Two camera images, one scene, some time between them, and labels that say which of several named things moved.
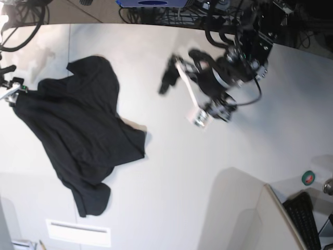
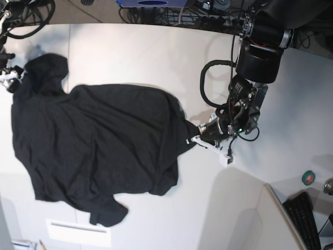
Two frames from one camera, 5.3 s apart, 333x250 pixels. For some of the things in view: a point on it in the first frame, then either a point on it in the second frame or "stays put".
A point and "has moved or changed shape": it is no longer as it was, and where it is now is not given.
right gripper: (214, 79) → (216, 130)
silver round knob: (328, 187) stays put
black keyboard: (300, 207) stays put
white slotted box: (77, 233) stays put
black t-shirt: (75, 117) has moved or changed shape
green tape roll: (308, 177) stays put
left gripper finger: (11, 94) → (11, 75)
